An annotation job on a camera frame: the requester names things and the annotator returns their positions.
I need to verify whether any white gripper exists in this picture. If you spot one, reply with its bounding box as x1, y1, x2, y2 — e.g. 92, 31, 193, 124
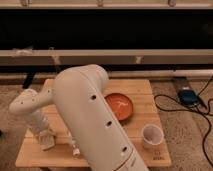
30, 116, 50, 135

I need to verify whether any white sponge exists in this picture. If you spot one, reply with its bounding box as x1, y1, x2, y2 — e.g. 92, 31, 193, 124
39, 130, 55, 150

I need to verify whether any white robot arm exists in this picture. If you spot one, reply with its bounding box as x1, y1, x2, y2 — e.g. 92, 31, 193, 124
9, 65, 149, 171

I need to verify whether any orange ceramic bowl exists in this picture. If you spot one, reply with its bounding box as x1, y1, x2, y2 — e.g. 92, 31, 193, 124
105, 93, 133, 121

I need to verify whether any wooden table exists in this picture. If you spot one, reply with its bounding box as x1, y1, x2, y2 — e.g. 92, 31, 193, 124
15, 79, 171, 168

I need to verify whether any white tube bottle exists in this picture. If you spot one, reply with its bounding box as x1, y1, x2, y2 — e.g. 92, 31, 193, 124
67, 132, 81, 157

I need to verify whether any white paper cup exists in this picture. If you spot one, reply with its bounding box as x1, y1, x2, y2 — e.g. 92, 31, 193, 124
141, 124, 164, 149

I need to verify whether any black power adapter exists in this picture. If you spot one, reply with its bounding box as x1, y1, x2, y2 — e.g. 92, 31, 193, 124
178, 89, 199, 106

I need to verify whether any white horizontal rail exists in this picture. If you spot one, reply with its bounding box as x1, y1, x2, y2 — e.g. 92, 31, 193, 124
0, 49, 213, 66

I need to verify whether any black cable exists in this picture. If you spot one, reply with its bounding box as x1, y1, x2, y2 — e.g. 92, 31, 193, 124
153, 75, 213, 168

